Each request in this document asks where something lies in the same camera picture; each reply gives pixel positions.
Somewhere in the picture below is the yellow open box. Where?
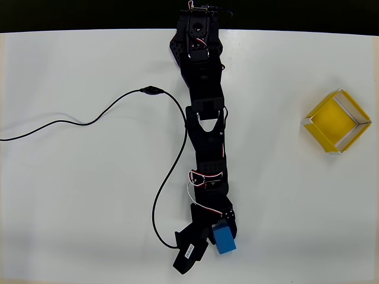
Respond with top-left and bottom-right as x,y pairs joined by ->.
302,88 -> 372,155

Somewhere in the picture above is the blue rectangular block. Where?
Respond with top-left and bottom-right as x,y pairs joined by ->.
211,223 -> 238,256

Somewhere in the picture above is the black camera cable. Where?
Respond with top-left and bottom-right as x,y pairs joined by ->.
0,85 -> 189,250

